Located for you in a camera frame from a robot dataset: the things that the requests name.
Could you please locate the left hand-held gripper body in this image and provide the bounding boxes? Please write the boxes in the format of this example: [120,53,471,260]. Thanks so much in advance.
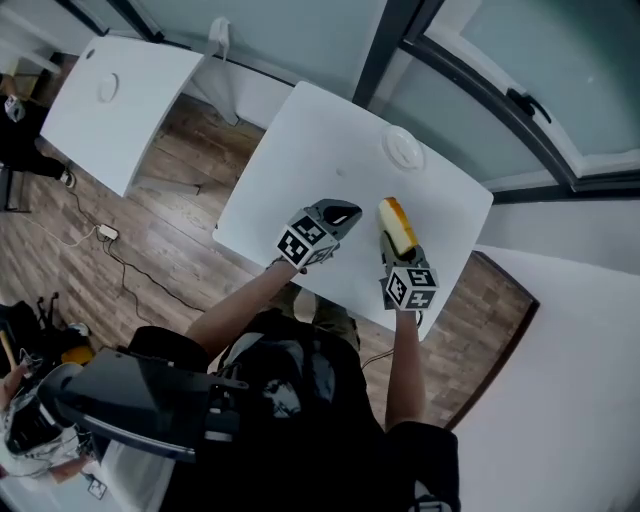
[276,203,342,272]

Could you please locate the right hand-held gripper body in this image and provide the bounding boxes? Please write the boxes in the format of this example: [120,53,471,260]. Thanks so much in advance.
[378,258,442,313]

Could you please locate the yellow bread slice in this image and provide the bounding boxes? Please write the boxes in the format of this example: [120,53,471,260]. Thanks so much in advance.
[376,196,420,256]

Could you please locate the person's left forearm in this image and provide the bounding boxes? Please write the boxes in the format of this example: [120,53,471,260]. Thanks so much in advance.
[185,259,296,359]

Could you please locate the person's right forearm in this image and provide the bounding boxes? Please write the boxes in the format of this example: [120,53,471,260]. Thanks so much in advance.
[384,307,427,432]

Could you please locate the white table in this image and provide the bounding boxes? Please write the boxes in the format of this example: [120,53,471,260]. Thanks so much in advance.
[212,80,495,344]
[0,439,177,512]
[39,34,206,199]

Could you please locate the person's olive trousers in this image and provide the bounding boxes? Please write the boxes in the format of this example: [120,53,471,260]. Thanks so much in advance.
[277,287,362,352]

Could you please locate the frosted glass window panel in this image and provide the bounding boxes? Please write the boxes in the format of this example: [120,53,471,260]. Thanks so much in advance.
[64,0,401,109]

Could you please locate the person's black shirt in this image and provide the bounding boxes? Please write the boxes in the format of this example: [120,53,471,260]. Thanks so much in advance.
[132,309,461,512]

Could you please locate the white hanging object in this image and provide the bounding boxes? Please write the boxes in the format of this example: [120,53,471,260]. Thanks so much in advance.
[206,16,233,64]

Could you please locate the black-framed window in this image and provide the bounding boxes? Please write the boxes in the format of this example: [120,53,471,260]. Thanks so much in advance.
[394,0,640,194]

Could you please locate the yellow object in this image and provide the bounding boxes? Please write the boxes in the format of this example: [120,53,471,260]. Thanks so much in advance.
[60,345,94,366]

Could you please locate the black tripod bundle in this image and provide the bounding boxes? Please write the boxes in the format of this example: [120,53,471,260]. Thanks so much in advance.
[0,293,64,352]

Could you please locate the black cable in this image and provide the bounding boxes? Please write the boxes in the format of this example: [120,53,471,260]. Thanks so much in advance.
[105,237,207,314]
[64,182,102,232]

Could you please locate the black window handle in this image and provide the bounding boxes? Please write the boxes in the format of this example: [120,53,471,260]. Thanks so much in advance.
[506,87,553,125]

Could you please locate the black head camera mount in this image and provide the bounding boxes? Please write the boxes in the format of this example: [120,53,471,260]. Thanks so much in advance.
[44,347,250,464]

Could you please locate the white cable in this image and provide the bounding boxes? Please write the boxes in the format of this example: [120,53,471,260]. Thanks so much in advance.
[29,214,101,247]

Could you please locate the black metal frame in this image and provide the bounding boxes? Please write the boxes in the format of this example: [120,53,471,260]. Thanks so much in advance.
[0,162,32,215]

